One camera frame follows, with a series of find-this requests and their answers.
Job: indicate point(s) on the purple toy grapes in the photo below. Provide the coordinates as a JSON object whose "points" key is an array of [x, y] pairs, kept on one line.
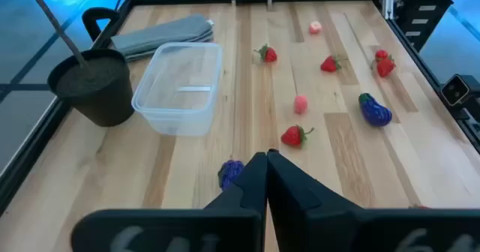
{"points": [[229, 171]]}

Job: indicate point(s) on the black plant pot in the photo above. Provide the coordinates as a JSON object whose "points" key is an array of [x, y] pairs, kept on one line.
{"points": [[97, 102]]}

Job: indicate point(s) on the grey folded cloth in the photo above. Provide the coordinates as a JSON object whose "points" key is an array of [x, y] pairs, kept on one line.
{"points": [[161, 34]]}

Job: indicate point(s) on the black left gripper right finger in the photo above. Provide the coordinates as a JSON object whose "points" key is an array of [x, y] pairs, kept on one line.
{"points": [[318, 225]]}

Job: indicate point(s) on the small black depth camera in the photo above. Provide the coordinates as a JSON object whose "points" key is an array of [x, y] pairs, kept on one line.
{"points": [[454, 90]]}

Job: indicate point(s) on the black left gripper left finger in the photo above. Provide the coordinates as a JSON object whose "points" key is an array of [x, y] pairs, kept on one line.
{"points": [[232, 229]]}

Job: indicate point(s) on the clear plastic tupperware container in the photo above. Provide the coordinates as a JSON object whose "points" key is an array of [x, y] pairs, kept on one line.
{"points": [[172, 126]]}

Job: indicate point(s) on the pink round toy fruit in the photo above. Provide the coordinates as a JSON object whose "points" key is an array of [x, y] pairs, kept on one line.
{"points": [[300, 104], [315, 27]]}

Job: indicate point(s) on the small red strawberry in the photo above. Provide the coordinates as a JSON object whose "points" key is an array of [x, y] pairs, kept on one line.
{"points": [[381, 54]]}

